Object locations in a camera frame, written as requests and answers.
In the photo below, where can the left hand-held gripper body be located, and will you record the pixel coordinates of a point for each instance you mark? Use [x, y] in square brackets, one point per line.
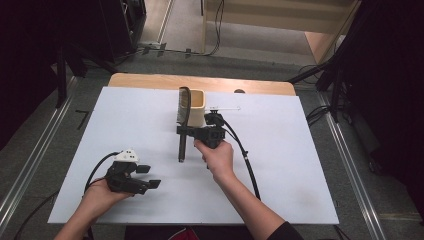
[121, 178]

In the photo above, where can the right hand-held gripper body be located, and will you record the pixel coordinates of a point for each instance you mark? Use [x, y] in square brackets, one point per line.
[210, 134]

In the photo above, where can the beige square cup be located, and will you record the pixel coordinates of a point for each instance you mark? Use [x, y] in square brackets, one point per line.
[197, 110]

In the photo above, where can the person's right hand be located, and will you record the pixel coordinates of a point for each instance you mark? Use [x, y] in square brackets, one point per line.
[218, 160]

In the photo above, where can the person's left hand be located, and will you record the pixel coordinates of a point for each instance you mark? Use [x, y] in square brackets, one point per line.
[98, 198]

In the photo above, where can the wooden table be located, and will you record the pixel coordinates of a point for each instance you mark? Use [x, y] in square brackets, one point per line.
[200, 83]

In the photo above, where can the white table board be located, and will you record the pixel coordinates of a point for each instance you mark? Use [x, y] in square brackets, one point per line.
[273, 160]

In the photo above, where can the black metal stand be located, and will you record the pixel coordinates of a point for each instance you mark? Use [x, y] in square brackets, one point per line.
[61, 76]
[333, 76]

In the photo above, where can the black equipment cabinet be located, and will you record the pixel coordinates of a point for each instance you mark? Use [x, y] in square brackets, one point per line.
[123, 26]

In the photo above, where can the person's black and red jacket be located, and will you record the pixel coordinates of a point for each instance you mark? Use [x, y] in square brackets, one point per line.
[287, 233]

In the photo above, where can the beige wooden platform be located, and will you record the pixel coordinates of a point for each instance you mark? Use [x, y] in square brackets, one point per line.
[266, 16]

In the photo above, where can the dark curtain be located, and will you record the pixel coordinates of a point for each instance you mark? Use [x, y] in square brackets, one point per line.
[390, 83]
[26, 66]

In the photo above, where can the aluminium floor rail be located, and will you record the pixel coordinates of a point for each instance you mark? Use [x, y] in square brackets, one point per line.
[36, 150]
[353, 166]

